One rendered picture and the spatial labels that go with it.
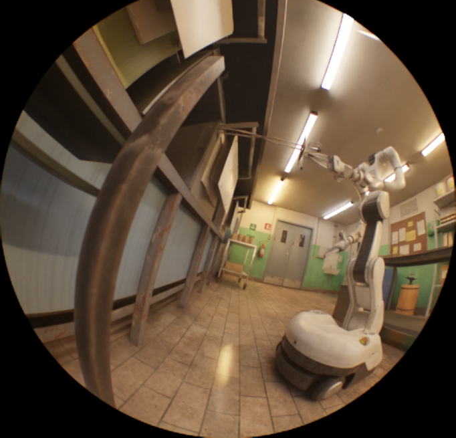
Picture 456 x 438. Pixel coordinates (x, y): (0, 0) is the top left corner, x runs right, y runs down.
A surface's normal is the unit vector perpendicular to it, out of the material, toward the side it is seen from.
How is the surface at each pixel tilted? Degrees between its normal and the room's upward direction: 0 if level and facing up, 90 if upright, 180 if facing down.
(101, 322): 90
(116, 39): 90
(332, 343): 45
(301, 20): 180
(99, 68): 90
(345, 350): 57
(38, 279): 90
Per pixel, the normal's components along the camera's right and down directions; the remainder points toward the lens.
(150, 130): -0.06, -0.29
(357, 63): -0.28, 0.92
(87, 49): 0.96, 0.25
